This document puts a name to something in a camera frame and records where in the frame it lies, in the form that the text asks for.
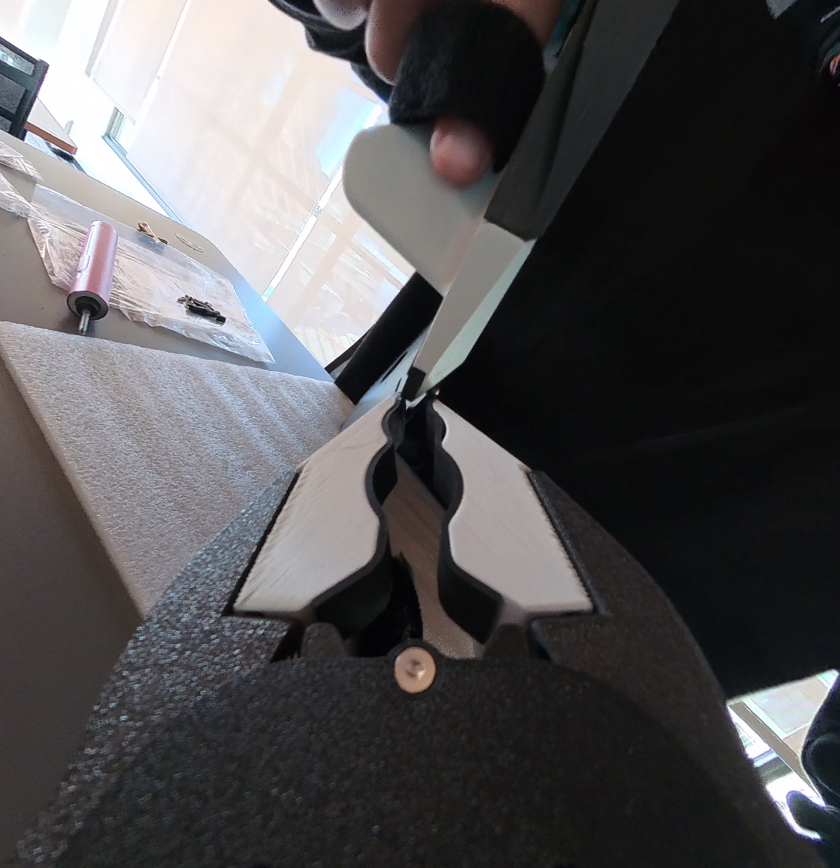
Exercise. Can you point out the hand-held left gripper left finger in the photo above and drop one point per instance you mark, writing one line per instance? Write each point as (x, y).
(311, 536)

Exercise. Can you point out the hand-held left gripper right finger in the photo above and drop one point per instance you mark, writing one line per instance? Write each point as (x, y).
(522, 536)

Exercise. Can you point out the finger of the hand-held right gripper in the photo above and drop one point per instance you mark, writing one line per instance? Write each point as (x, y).
(471, 298)

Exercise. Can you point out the pile of black screws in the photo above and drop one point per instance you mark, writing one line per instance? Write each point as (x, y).
(203, 308)

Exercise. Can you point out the dark grey desk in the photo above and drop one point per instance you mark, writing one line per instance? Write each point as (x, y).
(26, 576)

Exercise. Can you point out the person's right hand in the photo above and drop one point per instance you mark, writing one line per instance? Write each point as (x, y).
(461, 152)

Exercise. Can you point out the white foam sheet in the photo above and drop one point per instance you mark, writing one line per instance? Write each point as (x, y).
(155, 434)

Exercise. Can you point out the window with roller blinds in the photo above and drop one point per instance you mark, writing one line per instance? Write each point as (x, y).
(243, 135)

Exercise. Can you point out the large clear plastic bag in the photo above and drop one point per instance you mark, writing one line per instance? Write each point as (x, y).
(149, 278)

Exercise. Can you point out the clear window pane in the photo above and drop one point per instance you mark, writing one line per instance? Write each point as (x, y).
(766, 719)

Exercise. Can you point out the small brass fitting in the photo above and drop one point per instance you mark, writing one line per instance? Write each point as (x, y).
(149, 230)

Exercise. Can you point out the pink electric screwdriver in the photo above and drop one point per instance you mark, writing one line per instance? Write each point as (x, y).
(94, 264)

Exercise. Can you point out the wooden side table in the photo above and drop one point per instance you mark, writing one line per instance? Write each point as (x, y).
(54, 132)

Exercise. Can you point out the black wooden chair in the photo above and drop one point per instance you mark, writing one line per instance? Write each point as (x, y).
(10, 88)

